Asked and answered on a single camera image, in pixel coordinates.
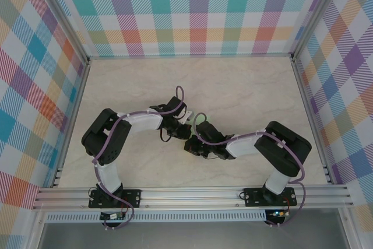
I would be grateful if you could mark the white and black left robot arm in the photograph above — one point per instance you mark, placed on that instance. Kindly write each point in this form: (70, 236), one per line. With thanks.
(142, 122)

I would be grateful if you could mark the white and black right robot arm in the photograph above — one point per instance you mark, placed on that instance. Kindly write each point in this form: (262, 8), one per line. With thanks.
(244, 145)

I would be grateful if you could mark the grey metal panel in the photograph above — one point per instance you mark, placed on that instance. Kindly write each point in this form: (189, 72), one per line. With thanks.
(189, 235)

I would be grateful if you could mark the small right circuit board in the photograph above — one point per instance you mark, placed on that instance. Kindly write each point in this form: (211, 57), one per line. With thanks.
(278, 213)

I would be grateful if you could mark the small circuit board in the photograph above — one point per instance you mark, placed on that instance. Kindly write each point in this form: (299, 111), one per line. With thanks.
(278, 213)
(112, 216)

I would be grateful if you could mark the small left circuit board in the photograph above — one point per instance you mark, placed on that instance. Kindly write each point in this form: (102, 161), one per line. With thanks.
(112, 216)

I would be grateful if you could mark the long aluminium base rail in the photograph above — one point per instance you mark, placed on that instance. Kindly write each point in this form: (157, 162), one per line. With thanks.
(189, 196)

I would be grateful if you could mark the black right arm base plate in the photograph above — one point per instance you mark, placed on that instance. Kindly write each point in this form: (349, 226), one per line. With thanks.
(250, 199)

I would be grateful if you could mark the aluminium back rail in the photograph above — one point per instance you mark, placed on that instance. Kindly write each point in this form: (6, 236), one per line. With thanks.
(189, 56)

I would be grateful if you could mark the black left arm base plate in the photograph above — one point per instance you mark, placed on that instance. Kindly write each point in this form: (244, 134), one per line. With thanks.
(132, 198)

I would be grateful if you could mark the aluminium side rail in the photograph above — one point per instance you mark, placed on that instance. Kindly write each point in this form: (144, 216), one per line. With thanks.
(77, 100)
(309, 115)

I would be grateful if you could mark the aluminium frame post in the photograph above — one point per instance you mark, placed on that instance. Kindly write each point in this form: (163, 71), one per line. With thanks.
(316, 13)
(62, 18)

